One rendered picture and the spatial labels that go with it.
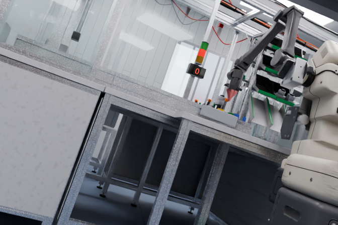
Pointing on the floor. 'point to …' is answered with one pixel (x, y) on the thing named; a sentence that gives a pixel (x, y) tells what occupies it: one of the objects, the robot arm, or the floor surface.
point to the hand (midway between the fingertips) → (229, 100)
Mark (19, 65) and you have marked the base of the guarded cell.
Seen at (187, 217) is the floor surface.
